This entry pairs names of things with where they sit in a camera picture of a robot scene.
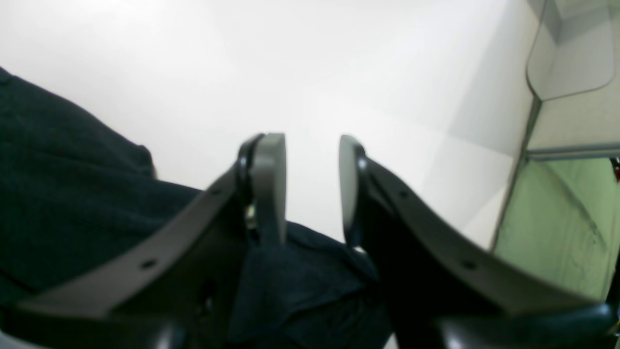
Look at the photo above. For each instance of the black long-sleeve T-shirt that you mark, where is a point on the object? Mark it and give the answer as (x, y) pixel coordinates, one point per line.
(76, 194)

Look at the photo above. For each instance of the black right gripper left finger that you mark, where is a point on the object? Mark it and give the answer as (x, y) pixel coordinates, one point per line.
(177, 289)

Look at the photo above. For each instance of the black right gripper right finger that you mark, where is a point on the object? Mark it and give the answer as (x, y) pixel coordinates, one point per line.
(443, 291)

